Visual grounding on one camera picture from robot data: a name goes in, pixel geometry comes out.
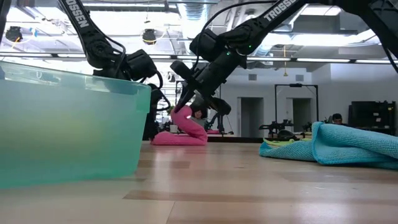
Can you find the black tabletop robot arm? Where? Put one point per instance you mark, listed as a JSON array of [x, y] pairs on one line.
[[275, 126], [221, 123]]

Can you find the left arm wrist camera box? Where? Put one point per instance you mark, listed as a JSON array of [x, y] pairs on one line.
[[141, 63]]

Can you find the black storage cabinet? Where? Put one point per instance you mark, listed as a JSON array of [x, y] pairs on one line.
[[371, 116]]

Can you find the arm wrist camera box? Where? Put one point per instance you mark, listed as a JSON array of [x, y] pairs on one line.
[[203, 43], [141, 63]]

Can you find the black aluminium table frame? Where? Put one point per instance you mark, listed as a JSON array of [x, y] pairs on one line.
[[236, 139]]

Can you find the black metal gantry frame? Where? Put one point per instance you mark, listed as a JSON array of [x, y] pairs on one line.
[[295, 85]]

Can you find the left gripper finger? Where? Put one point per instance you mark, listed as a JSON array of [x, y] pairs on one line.
[[155, 123]]

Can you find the person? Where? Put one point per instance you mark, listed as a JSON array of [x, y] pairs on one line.
[[337, 119], [196, 116]]

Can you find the green microfiber towel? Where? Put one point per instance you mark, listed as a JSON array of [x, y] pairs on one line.
[[278, 143]]

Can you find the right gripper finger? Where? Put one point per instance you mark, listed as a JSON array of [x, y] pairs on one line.
[[183, 70], [219, 105]]

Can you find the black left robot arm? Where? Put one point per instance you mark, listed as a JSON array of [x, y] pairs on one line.
[[93, 46]]

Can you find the pink microfiber towel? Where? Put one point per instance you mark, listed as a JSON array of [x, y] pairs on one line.
[[186, 137]]

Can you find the blue microfiber towel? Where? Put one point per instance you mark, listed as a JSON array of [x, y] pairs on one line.
[[342, 146]]

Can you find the right arm wrist camera box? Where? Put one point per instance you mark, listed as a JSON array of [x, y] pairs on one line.
[[203, 43]]

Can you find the silver ribbed ceiling duct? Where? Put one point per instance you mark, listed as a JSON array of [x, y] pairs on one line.
[[189, 15]]

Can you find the black ceiling-hung device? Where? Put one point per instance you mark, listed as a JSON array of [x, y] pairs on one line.
[[14, 34], [149, 36]]

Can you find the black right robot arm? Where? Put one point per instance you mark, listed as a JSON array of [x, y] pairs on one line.
[[273, 15]]

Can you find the potted plant white pot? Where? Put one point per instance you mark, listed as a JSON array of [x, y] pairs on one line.
[[174, 128]]

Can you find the teal translucent plastic bin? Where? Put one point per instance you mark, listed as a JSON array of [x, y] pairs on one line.
[[31, 168]]

